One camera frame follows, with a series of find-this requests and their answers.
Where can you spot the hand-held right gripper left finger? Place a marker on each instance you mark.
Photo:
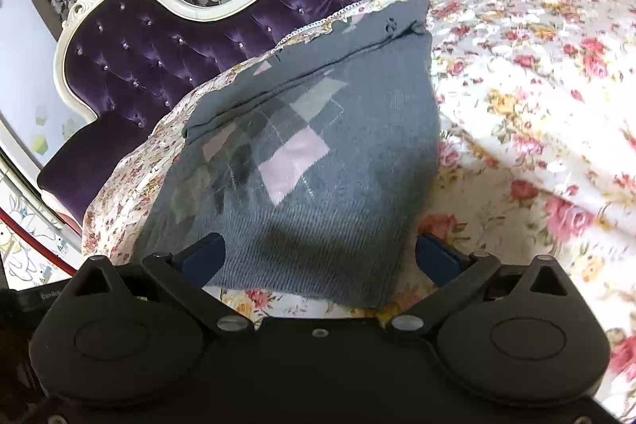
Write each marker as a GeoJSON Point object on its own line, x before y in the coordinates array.
{"type": "Point", "coordinates": [203, 260]}

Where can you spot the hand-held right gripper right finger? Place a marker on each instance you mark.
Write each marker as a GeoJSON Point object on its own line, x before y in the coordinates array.
{"type": "Point", "coordinates": [437, 260]}

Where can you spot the grey argyle sweater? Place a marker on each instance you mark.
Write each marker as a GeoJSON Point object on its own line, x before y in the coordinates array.
{"type": "Point", "coordinates": [323, 205]}

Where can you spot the white cartoon printed board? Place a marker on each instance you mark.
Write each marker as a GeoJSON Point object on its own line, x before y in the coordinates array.
{"type": "Point", "coordinates": [25, 250]}

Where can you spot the floral blanket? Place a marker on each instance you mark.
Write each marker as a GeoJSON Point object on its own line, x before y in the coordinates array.
{"type": "Point", "coordinates": [521, 106]}

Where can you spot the purple tufted sofa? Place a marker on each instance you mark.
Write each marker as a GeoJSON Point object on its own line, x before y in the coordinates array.
{"type": "Point", "coordinates": [149, 56]}

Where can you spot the green wall sticker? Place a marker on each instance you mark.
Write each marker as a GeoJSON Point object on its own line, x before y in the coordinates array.
{"type": "Point", "coordinates": [42, 141]}

